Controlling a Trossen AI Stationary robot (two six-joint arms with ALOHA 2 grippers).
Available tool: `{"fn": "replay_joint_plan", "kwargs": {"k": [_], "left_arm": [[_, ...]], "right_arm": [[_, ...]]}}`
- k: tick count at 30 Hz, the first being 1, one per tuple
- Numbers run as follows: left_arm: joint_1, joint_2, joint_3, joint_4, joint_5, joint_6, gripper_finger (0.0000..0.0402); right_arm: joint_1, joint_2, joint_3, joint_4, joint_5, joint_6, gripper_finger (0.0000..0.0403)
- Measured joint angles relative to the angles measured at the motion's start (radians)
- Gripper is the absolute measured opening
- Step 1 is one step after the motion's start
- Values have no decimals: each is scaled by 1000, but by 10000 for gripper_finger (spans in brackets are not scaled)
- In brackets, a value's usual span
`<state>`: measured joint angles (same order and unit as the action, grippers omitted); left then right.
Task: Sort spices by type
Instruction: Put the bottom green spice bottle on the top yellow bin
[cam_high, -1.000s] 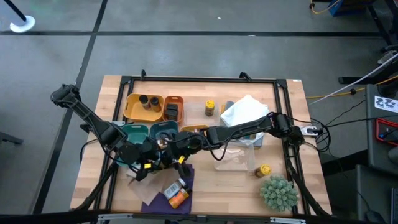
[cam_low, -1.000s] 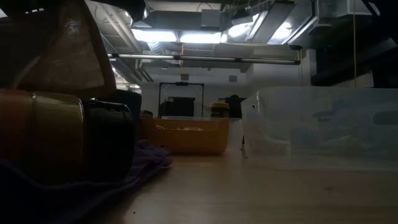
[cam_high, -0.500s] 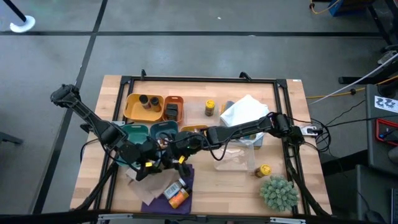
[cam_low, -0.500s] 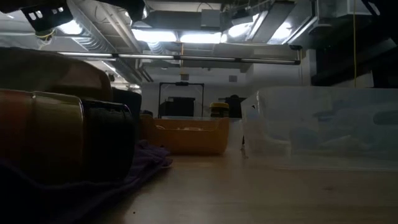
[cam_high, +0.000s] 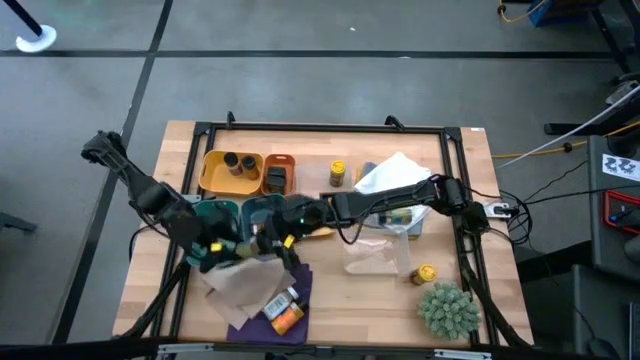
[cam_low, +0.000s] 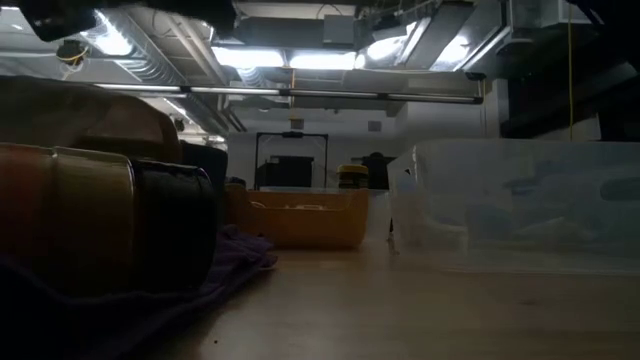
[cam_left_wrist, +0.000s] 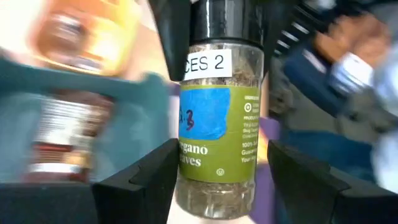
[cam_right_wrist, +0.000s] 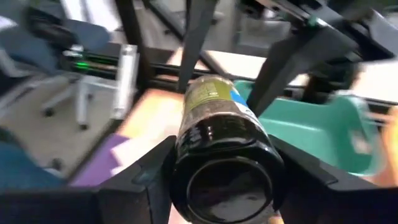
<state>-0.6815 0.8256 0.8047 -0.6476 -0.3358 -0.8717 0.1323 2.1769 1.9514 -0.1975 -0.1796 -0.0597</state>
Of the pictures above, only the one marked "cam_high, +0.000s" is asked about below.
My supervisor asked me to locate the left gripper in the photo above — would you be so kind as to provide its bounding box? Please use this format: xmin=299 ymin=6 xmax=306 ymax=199
xmin=192 ymin=207 xmax=256 ymax=274

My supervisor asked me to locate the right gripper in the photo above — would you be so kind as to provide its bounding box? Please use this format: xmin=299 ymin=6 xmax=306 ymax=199
xmin=257 ymin=197 xmax=329 ymax=269

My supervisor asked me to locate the olive spice jar black lid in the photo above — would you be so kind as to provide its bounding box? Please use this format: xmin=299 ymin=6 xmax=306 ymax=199
xmin=233 ymin=241 xmax=261 ymax=259

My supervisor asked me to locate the white-label spice jar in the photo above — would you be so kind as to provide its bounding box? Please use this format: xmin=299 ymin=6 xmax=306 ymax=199
xmin=262 ymin=285 xmax=300 ymax=321

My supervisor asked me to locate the orange spice jar black lid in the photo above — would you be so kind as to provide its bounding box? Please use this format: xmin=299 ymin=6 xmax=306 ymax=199
xmin=269 ymin=299 xmax=307 ymax=336

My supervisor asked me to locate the brown spice jar dark lid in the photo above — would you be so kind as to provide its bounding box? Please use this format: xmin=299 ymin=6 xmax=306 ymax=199
xmin=241 ymin=155 xmax=260 ymax=181

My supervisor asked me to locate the purple spice jar dark lid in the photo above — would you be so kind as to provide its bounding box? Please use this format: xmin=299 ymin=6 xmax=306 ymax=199
xmin=222 ymin=151 xmax=243 ymax=177

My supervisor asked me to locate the yellow-lid spice jar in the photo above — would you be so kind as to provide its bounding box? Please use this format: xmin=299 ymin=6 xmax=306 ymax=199
xmin=329 ymin=159 xmax=347 ymax=188
xmin=408 ymin=263 xmax=438 ymax=287

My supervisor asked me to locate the blue plastic bin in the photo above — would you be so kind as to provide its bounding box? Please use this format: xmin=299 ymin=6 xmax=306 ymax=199
xmin=240 ymin=193 xmax=289 ymax=241

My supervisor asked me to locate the green plastic bin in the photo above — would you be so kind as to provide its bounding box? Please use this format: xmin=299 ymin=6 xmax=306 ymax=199
xmin=185 ymin=197 xmax=242 ymax=266

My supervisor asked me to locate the small yellow plastic bin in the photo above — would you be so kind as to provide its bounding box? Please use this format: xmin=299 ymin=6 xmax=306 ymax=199
xmin=299 ymin=225 xmax=336 ymax=239

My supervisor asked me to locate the large yellow plastic bin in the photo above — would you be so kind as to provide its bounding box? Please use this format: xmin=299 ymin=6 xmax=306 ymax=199
xmin=198 ymin=149 xmax=265 ymax=197

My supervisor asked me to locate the clear plastic container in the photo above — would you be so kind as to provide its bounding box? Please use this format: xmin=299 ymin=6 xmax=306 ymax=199
xmin=342 ymin=227 xmax=412 ymax=277
xmin=294 ymin=162 xmax=354 ymax=201

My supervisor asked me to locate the orange plastic bin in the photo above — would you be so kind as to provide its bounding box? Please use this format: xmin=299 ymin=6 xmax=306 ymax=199
xmin=261 ymin=153 xmax=297 ymax=197

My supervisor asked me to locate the purple cloth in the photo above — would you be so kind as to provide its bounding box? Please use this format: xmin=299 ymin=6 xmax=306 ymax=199
xmin=226 ymin=262 xmax=314 ymax=345

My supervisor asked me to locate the blue-yellow label spice jar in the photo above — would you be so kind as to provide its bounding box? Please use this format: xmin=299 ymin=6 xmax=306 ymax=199
xmin=377 ymin=208 xmax=416 ymax=226

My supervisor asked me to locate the white cloth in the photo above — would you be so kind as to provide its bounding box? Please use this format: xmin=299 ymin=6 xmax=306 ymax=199
xmin=353 ymin=151 xmax=434 ymax=221

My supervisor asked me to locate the green artificial plant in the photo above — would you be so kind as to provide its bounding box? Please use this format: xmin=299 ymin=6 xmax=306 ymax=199
xmin=417 ymin=282 xmax=482 ymax=342

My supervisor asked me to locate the stanchion with white base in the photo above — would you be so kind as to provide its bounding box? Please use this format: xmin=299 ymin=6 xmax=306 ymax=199
xmin=3 ymin=0 xmax=58 ymax=54

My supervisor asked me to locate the black stand foot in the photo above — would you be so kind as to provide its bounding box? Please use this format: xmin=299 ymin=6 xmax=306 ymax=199
xmin=543 ymin=94 xmax=640 ymax=137

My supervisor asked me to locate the grey side desk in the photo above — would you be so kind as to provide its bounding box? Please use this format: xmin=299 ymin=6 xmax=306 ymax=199
xmin=589 ymin=133 xmax=640 ymax=274

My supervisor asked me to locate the red-framed device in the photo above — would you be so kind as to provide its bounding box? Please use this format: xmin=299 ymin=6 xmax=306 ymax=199
xmin=602 ymin=189 xmax=640 ymax=236

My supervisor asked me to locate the white marker sheet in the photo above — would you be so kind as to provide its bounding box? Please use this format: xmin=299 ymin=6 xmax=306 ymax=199
xmin=601 ymin=152 xmax=640 ymax=183

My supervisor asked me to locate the blue box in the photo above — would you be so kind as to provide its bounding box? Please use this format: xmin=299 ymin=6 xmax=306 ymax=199
xmin=527 ymin=0 xmax=601 ymax=27

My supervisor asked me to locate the black cable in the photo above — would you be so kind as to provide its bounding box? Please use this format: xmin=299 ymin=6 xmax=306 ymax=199
xmin=524 ymin=159 xmax=590 ymax=202
xmin=127 ymin=219 xmax=169 ymax=262

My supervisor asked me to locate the silver aluminium rail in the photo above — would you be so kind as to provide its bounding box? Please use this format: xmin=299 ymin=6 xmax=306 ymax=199
xmin=155 ymin=342 xmax=494 ymax=360

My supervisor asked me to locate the black rig frame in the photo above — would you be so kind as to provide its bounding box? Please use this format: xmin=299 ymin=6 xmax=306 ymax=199
xmin=119 ymin=110 xmax=534 ymax=351

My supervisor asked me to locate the yellow cable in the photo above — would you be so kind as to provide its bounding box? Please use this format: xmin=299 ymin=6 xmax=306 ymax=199
xmin=491 ymin=119 xmax=640 ymax=160

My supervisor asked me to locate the white cable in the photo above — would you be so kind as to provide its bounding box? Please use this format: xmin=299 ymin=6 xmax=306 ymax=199
xmin=497 ymin=84 xmax=640 ymax=170

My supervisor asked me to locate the orange cable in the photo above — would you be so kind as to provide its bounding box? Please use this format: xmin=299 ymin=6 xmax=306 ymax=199
xmin=496 ymin=0 xmax=551 ymax=24

